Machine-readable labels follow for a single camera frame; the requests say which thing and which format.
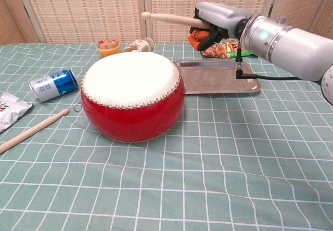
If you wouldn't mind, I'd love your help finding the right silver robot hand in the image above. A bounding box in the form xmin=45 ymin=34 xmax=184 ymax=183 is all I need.
xmin=188 ymin=1 xmax=253 ymax=52

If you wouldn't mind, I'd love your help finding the wooden drumstick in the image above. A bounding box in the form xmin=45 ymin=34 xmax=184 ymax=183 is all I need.
xmin=140 ymin=11 xmax=209 ymax=29
xmin=0 ymin=108 xmax=70 ymax=155

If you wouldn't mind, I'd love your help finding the silver metal tray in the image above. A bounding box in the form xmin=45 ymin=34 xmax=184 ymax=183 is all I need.
xmin=173 ymin=59 xmax=262 ymax=95

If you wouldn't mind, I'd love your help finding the red drum white skin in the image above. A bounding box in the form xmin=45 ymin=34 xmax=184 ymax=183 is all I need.
xmin=80 ymin=52 xmax=186 ymax=144

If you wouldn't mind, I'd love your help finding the green orange snack bag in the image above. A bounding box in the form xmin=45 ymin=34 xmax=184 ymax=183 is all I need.
xmin=201 ymin=40 xmax=259 ymax=59

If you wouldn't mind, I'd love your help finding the yellow tea bottle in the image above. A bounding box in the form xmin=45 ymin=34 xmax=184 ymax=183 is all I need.
xmin=122 ymin=37 xmax=154 ymax=53

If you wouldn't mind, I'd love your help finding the orange fruit jelly cup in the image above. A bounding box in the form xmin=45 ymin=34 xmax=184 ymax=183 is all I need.
xmin=96 ymin=38 xmax=122 ymax=58

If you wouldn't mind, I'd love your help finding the bamboo folding screen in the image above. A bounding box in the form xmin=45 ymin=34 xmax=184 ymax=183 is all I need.
xmin=0 ymin=0 xmax=333 ymax=44

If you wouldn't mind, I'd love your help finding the green checked tablecloth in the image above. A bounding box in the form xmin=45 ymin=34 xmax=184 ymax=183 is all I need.
xmin=0 ymin=40 xmax=333 ymax=231

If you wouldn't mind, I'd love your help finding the blue white drink can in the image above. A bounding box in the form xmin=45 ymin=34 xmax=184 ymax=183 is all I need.
xmin=29 ymin=69 xmax=79 ymax=103

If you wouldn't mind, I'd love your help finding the white snack bag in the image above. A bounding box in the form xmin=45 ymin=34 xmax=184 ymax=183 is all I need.
xmin=0 ymin=91 xmax=33 ymax=134

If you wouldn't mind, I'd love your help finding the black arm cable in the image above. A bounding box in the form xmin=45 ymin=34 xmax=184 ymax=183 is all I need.
xmin=235 ymin=42 xmax=302 ymax=81

